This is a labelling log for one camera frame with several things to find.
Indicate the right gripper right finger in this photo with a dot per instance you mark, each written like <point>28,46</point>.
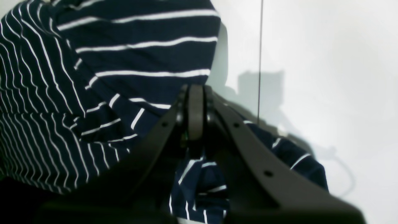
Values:
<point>261,188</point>

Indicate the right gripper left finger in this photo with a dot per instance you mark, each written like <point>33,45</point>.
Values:
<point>133,190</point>

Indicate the navy white striped t-shirt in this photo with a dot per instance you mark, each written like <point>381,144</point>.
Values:
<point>83,81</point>

